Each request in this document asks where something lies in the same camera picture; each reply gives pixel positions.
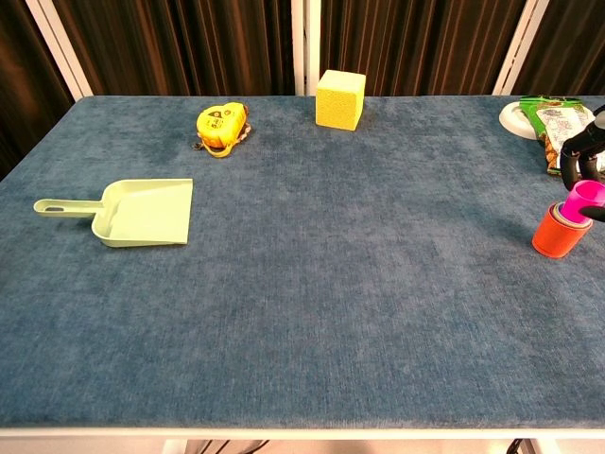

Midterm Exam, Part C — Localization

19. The green and white snack bag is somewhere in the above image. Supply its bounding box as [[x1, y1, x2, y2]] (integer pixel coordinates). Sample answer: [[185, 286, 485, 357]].
[[518, 96, 597, 175]]

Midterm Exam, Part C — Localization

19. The orange-red plastic cup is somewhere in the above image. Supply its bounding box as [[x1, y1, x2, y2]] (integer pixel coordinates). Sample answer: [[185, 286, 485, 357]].
[[531, 201, 593, 260]]

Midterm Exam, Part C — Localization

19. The black cable bundle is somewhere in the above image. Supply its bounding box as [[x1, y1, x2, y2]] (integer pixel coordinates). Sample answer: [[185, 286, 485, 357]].
[[186, 439, 270, 454]]

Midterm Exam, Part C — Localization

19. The yellow tape measure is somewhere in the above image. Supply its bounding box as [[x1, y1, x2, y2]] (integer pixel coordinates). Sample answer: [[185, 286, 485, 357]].
[[191, 101, 251, 159]]

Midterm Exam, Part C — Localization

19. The white round plate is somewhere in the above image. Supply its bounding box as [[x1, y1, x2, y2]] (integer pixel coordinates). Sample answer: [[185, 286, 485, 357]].
[[498, 101, 540, 141]]

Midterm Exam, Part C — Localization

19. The white frame post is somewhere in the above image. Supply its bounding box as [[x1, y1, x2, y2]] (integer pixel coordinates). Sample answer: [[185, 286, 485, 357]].
[[26, 0, 95, 101], [290, 0, 322, 96], [491, 0, 545, 96]]

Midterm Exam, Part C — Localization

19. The blue table cloth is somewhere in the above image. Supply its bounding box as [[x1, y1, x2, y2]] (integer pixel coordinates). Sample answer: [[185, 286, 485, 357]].
[[0, 95, 605, 430]]

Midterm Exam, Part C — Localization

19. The pink plastic cup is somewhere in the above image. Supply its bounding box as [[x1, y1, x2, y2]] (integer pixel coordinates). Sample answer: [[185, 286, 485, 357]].
[[562, 179, 605, 222]]

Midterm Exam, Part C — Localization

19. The right black-fingered robot hand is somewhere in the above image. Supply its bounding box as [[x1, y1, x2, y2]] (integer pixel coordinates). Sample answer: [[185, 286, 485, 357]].
[[559, 104, 605, 221]]

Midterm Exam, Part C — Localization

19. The dark brown curtain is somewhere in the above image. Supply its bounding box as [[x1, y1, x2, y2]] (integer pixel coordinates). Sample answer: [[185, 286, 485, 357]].
[[319, 0, 527, 97], [512, 0, 605, 98], [51, 0, 297, 98], [0, 0, 77, 182]]

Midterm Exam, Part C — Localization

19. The light green plastic dustpan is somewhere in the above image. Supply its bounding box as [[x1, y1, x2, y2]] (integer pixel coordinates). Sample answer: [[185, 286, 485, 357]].
[[32, 178, 195, 249]]

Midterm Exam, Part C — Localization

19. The yellow sponge cube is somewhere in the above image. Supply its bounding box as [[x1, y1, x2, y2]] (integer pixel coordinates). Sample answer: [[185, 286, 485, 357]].
[[315, 69, 368, 132]]

